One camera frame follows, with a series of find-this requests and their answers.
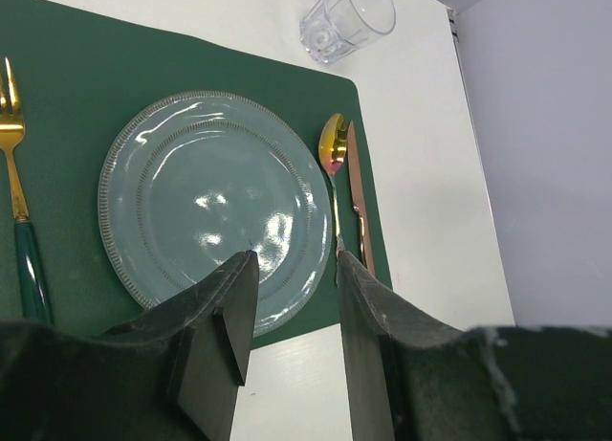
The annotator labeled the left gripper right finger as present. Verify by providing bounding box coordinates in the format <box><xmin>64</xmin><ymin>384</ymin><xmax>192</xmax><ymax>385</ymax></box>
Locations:
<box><xmin>337</xmin><ymin>251</ymin><xmax>611</xmax><ymax>440</ymax></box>

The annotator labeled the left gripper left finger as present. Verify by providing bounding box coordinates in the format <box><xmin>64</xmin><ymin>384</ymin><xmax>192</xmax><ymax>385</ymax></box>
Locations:
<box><xmin>1</xmin><ymin>251</ymin><xmax>259</xmax><ymax>440</ymax></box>

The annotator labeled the copper knife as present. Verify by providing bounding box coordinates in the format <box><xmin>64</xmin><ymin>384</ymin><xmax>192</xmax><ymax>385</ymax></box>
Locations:
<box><xmin>347</xmin><ymin>121</ymin><xmax>376</xmax><ymax>276</ymax></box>

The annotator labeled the teal round plate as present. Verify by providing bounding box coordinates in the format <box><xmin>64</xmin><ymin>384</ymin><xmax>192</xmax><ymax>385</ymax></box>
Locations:
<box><xmin>98</xmin><ymin>91</ymin><xmax>332</xmax><ymax>336</ymax></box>

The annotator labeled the gold iridescent spoon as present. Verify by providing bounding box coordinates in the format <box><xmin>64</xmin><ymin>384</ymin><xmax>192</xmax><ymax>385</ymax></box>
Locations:
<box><xmin>318</xmin><ymin>113</ymin><xmax>349</xmax><ymax>254</ymax></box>

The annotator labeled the gold fork green handle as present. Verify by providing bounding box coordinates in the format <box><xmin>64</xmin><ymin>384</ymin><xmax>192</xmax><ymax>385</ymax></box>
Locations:
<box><xmin>1</xmin><ymin>57</ymin><xmax>54</xmax><ymax>324</ymax></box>

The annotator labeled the dark green placemat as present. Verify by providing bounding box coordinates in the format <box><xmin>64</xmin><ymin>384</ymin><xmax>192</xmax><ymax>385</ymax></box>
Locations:
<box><xmin>1</xmin><ymin>0</ymin><xmax>391</xmax><ymax>335</ymax></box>

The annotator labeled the clear plastic cup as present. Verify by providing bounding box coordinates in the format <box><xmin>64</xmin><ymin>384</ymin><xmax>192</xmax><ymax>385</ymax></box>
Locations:
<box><xmin>299</xmin><ymin>0</ymin><xmax>397</xmax><ymax>64</ymax></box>

